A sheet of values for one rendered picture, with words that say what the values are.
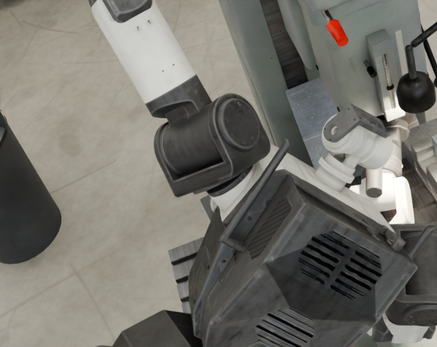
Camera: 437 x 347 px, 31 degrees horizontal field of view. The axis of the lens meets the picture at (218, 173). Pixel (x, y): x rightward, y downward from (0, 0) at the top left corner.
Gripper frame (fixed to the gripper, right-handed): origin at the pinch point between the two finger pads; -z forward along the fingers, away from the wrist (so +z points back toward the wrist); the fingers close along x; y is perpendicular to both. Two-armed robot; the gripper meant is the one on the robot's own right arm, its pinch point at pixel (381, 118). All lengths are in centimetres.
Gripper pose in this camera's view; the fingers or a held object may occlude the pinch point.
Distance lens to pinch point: 185.1
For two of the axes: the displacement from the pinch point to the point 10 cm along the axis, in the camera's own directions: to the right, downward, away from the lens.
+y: 2.9, 6.4, 7.1
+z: -1.3, 7.6, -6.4
